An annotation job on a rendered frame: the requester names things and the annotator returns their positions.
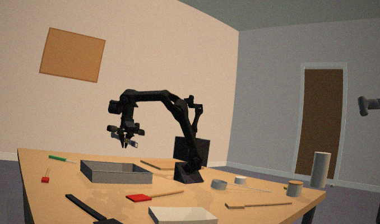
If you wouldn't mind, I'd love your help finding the white short cylinder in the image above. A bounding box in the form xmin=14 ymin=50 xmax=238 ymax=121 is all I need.
xmin=234 ymin=176 xmax=247 ymax=184

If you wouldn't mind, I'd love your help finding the light brown wooden board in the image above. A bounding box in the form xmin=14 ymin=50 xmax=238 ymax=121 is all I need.
xmin=140 ymin=160 xmax=184 ymax=171

